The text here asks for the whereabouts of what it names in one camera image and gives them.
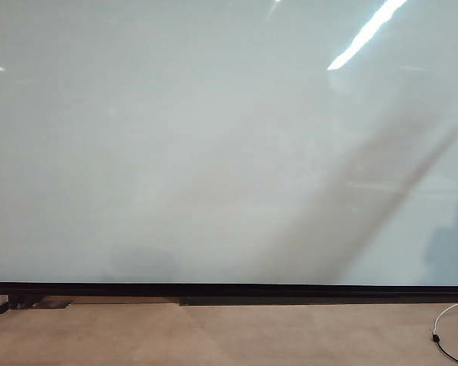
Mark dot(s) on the grey metal floor plate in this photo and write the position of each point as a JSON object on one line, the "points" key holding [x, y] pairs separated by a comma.
{"points": [[55, 304]]}

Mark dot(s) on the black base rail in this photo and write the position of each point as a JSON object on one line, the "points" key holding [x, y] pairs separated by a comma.
{"points": [[290, 300]]}

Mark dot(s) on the white glass whiteboard black frame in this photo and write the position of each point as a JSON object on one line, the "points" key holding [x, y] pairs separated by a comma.
{"points": [[137, 152]]}

